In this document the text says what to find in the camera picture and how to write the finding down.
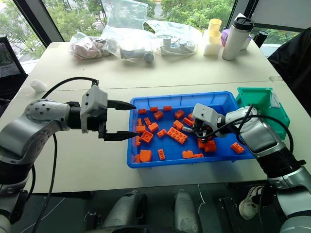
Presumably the dark rounded grey shape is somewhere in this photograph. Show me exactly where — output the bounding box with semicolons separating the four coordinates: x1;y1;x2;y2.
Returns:
101;190;147;233
173;189;203;233

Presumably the large orange toy brick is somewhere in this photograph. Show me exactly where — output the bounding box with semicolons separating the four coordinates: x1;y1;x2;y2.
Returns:
166;127;189;145

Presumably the small white plastic piece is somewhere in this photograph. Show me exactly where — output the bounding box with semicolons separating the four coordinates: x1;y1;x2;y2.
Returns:
30;79;47;93

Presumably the white tumbler with black lid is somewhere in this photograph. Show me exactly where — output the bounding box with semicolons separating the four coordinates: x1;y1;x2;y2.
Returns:
221;17;256;61

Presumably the grey cylinder in bag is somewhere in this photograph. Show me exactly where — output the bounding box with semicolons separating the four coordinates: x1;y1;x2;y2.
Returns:
120;47;155;64

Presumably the purple package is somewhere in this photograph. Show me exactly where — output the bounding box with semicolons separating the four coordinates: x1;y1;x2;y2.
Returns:
220;28;232;47

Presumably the white power strip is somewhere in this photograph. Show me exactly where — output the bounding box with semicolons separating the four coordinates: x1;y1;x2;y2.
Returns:
159;37;198;57

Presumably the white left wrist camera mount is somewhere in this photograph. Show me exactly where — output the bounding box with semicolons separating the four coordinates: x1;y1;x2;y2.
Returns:
80;84;108;134

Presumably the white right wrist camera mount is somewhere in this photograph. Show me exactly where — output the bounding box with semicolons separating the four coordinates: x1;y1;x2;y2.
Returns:
191;103;223;133

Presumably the black metal bracket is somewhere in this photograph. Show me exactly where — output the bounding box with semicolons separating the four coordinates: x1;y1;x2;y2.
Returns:
84;210;102;229
218;197;238;233

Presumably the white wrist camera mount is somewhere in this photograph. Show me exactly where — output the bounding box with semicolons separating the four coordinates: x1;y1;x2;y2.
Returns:
191;103;223;133
80;84;108;134

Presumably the pale yellow plastic cup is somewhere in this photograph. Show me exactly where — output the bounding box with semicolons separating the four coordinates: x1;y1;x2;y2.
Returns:
208;18;223;45

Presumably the blue plastic bin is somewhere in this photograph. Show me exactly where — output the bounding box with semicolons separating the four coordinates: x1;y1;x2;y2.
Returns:
126;91;259;169

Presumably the white sneaker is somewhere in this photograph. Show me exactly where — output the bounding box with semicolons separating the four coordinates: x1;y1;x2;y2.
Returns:
239;185;265;221

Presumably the rounded orange toy brick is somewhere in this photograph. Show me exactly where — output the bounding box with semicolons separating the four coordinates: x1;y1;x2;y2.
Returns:
139;149;153;163

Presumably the green plastic bin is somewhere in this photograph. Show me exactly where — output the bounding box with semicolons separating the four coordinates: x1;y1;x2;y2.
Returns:
234;87;291;140

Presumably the black cloth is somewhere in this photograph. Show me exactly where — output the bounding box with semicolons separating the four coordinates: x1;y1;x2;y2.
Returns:
267;27;311;117

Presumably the plastic bag with pink items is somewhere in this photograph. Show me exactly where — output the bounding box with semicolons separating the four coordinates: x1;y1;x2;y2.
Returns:
68;31;115;60

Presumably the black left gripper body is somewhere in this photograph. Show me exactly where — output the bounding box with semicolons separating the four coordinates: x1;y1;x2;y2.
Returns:
86;109;108;133

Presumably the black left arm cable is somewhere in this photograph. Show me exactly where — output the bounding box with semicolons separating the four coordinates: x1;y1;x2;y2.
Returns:
30;77;101;233

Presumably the black bottle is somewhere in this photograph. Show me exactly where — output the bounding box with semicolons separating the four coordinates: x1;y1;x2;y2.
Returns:
255;30;269;49

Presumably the large clear plastic bag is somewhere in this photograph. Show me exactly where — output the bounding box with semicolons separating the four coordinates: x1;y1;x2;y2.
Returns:
100;0;156;59

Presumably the clear bag with power strip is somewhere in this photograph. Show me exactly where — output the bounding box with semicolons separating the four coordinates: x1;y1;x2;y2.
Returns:
145;20;203;58

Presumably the thin white floor cable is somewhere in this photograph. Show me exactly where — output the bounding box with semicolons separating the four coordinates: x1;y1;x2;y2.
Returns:
197;183;205;216

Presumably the black mesh office chair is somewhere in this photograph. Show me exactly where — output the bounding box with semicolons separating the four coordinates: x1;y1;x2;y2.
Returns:
0;34;29;100

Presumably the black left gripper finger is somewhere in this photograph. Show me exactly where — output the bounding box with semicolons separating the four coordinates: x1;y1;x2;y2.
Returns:
107;99;137;112
98;121;139;142

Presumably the square orange toy brick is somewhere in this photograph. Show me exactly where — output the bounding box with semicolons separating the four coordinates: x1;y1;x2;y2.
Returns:
204;140;217;153
140;130;154;143

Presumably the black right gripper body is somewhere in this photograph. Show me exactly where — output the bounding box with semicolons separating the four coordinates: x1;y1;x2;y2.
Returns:
195;119;215;138

